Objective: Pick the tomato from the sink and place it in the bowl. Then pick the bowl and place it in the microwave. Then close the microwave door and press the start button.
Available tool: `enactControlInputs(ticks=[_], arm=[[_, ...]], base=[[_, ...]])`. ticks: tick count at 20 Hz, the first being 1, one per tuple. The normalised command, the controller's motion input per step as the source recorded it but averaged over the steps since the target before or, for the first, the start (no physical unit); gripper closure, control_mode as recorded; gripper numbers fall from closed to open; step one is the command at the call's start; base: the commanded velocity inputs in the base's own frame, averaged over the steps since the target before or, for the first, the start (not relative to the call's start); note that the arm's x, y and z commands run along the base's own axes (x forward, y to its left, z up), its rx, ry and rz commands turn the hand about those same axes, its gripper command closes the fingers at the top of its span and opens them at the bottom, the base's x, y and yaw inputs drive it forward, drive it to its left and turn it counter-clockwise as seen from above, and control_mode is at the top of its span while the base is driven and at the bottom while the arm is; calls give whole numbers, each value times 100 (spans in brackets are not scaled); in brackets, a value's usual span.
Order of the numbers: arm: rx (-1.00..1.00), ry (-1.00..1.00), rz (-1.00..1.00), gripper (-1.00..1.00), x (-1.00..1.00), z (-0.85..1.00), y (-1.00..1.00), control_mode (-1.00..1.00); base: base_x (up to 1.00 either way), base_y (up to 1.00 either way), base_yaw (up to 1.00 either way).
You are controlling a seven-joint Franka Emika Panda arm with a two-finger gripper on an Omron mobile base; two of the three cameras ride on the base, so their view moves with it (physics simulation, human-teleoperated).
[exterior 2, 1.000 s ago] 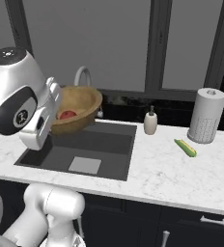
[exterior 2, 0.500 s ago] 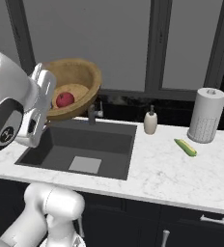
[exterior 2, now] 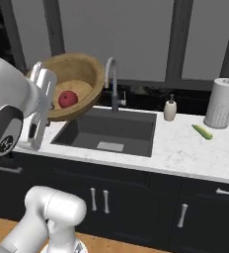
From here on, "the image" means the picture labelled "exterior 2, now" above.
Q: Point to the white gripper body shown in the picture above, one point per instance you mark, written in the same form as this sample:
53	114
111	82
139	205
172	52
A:
45	89

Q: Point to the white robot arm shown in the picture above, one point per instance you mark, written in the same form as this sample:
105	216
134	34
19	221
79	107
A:
8	92

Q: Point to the red tomato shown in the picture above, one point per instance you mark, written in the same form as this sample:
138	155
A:
68	99

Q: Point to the wooden bowl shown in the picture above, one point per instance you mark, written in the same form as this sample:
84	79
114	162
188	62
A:
77	70

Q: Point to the dark grey sink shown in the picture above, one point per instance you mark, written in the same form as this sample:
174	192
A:
119	128

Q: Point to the black cupboard door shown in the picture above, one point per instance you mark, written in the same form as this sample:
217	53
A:
212	227
136	210
70	187

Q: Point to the silver tap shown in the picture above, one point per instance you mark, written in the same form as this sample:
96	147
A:
114	89

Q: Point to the black dishwasher front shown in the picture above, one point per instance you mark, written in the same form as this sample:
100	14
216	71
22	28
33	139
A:
8	194

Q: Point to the white soap dispenser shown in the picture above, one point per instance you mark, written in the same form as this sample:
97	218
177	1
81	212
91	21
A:
170	110

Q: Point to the green vegetable stick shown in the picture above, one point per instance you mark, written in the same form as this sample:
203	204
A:
202	132

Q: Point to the white paper towel roll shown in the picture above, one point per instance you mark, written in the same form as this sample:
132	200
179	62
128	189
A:
222	102

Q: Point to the black drawer front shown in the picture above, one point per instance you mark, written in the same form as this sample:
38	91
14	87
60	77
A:
202	191

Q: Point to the grey window frame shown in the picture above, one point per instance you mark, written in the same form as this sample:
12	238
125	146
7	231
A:
178	39

